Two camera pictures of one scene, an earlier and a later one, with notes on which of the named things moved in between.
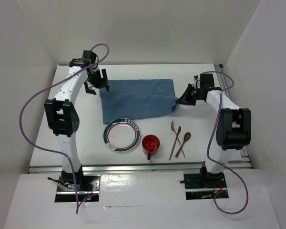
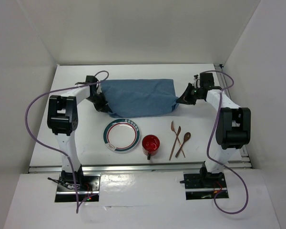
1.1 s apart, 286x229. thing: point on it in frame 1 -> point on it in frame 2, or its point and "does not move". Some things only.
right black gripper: x=186 y=96 does not move
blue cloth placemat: x=131 y=98 does not move
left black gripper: x=101 y=82 -> x=102 y=106
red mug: x=150 y=145 does not move
